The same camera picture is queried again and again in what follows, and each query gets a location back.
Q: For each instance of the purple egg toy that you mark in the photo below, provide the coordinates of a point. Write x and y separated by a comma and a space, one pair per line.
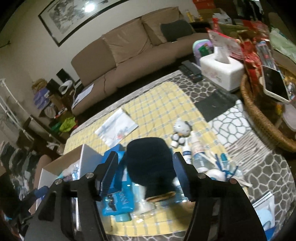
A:
202, 48

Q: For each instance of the white smartphone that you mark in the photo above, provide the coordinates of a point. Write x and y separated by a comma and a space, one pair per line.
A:
273, 84

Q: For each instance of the cardboard sorting box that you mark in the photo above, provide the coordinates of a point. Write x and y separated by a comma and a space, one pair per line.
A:
48, 170

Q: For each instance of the white tissue box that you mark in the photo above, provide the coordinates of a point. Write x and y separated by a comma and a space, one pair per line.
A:
222, 70

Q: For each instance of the red white snack bag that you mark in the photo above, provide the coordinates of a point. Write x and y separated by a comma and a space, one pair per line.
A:
230, 45

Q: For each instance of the paper sheet on sofa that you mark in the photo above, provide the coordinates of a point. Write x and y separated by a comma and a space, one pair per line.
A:
82, 95

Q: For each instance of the dark green cushion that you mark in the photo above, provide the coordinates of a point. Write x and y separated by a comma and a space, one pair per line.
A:
175, 30

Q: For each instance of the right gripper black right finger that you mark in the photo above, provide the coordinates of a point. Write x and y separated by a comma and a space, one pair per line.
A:
222, 210

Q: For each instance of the small white plastic bottle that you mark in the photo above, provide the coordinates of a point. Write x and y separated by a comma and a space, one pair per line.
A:
198, 155

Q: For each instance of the blue flat box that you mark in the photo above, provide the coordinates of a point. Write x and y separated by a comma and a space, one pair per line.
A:
119, 201

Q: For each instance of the black remote control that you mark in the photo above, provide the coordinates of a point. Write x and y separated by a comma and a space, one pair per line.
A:
190, 70

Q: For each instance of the brown fabric sofa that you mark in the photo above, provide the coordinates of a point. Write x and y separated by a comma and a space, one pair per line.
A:
129, 52

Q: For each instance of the black hot water bottle cover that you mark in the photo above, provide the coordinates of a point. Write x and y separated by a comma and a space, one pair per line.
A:
149, 163

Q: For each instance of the red gift boxes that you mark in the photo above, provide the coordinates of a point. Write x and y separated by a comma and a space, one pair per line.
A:
206, 8

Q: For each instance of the framed ink painting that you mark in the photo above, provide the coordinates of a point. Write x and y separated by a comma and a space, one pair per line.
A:
63, 18

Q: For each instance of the yellow plaid tablecloth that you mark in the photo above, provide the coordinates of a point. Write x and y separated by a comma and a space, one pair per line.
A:
155, 112

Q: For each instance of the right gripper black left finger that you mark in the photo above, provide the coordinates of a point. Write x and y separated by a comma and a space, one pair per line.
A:
53, 219

